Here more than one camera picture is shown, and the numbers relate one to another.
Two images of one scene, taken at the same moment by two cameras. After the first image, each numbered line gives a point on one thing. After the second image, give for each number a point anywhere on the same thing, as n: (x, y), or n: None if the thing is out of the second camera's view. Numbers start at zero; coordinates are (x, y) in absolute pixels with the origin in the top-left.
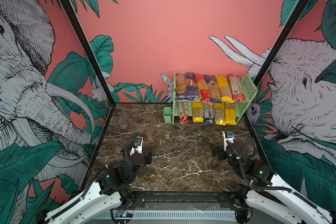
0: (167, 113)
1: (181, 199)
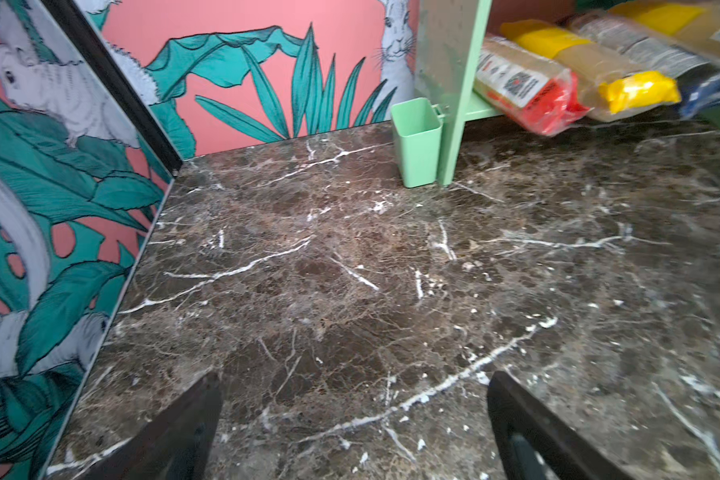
0: (418, 128)
1: None
